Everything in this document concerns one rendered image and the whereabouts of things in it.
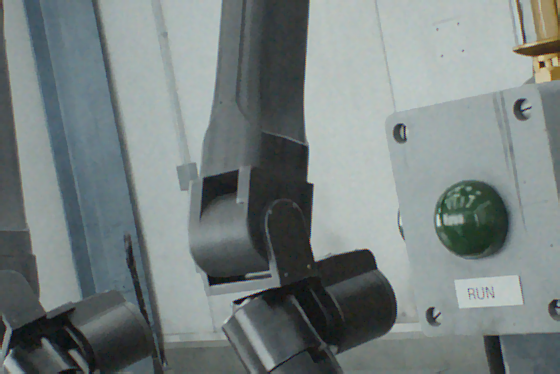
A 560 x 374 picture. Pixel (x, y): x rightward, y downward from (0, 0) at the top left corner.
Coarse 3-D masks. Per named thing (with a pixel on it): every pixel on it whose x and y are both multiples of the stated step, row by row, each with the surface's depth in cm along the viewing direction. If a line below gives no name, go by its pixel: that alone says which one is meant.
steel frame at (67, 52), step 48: (48, 0) 913; (48, 48) 920; (96, 48) 901; (48, 96) 916; (96, 96) 897; (96, 144) 893; (96, 192) 890; (96, 240) 921; (96, 288) 930; (144, 288) 911
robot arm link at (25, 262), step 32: (0, 0) 127; (0, 32) 126; (0, 64) 124; (0, 96) 122; (0, 128) 120; (0, 160) 118; (0, 192) 116; (0, 224) 114; (0, 256) 112; (32, 256) 113; (32, 288) 112; (0, 320) 110
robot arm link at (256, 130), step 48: (240, 0) 87; (288, 0) 88; (240, 48) 86; (288, 48) 87; (240, 96) 85; (288, 96) 86; (240, 144) 84; (288, 144) 85; (192, 192) 87; (240, 192) 83; (288, 192) 84; (192, 240) 86; (240, 240) 82
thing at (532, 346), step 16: (528, 80) 55; (512, 336) 52; (528, 336) 52; (544, 336) 51; (512, 352) 52; (528, 352) 52; (544, 352) 51; (512, 368) 53; (528, 368) 52; (544, 368) 51
